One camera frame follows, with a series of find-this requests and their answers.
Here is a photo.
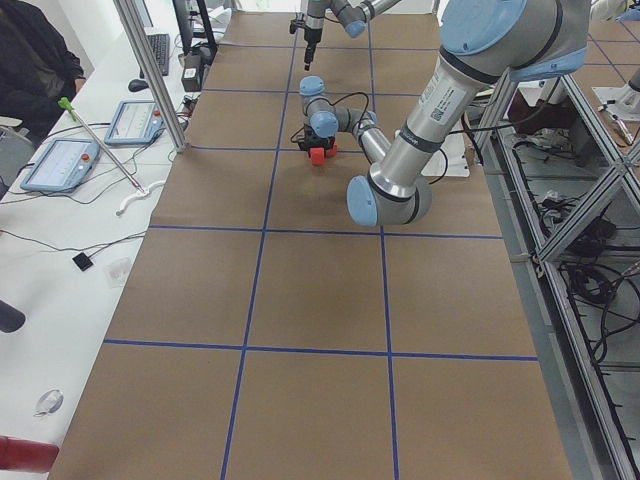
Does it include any white pedestal base plate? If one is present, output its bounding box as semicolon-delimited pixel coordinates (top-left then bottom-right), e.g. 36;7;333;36
421;133;470;180

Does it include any long metal rod green tip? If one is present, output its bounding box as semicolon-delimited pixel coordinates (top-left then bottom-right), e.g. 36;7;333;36
58;96;150;197

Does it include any red block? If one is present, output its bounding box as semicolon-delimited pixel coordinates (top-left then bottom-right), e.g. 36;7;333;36
325;144;338;158
309;147;326;167

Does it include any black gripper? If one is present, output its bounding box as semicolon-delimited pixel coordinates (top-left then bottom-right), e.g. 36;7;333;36
304;25;321;70
297;125;335;151

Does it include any aluminium frame post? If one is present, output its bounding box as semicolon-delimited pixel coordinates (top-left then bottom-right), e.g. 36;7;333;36
113;0;187;153

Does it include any far teach pendant tablet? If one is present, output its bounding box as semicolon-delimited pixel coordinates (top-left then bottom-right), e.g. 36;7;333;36
104;100;164;146

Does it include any red cylinder on table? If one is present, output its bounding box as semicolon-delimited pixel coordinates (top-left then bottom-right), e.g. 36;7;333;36
1;436;59;473

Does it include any near teach pendant tablet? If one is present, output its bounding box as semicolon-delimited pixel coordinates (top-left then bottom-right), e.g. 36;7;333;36
20;139;100;193

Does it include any black keyboard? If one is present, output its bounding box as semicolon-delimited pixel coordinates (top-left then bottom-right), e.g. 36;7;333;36
146;33;171;76

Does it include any black computer mouse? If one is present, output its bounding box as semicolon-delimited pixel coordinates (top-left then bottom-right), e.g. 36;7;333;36
128;79;149;93

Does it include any black box device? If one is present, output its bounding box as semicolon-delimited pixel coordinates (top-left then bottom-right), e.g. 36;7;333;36
181;54;203;93

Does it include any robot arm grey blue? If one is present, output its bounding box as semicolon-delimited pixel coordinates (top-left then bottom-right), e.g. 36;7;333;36
300;0;591;227
289;0;399;71

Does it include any person in black jacket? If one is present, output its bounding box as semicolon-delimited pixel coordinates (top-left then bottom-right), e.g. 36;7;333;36
1;1;86;143

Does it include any teach pendant tablet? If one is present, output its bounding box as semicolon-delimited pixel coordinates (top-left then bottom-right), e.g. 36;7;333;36
104;100;164;146
20;139;100;193

